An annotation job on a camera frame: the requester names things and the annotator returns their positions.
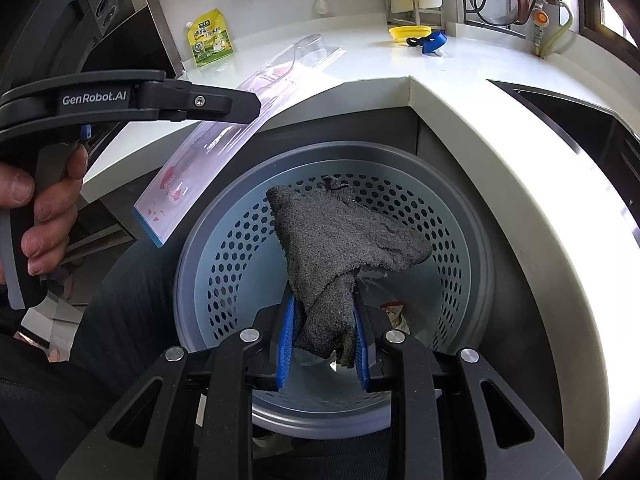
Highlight dark steel sink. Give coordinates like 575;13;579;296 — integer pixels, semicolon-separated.
487;79;640;256

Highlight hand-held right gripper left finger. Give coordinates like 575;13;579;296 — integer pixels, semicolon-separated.
55;292;301;480

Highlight person's dark trousers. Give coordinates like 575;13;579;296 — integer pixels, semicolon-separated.
0;250;211;480

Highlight dark grey cloth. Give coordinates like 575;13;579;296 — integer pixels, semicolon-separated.
266;175;433;370

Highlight person's left hand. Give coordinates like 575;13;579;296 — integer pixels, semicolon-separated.
0;147;90;276

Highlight window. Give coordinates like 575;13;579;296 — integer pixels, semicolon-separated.
580;0;640;56

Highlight yellow ring lid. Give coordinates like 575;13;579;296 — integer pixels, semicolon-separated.
389;25;432;45

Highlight blue-grey perforated bin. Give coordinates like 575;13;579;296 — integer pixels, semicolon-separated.
172;142;496;433

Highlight yellow green spout pouch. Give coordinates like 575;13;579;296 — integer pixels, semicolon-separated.
186;8;236;67

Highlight yellowish gas hose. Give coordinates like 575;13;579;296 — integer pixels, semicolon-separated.
532;2;576;58

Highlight metal cutting board holder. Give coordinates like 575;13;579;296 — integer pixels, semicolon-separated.
382;0;446;31

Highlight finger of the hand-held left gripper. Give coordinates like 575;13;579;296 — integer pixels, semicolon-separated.
140;77;261;125

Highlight blue bottle cap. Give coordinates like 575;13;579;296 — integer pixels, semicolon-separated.
406;31;447;55

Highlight red white snack wrapper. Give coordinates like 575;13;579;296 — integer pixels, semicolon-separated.
381;300;412;336

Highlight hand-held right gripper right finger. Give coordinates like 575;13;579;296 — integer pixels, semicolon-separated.
352;295;586;480

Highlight clear package with pink card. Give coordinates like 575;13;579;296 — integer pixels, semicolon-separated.
132;34;346;247

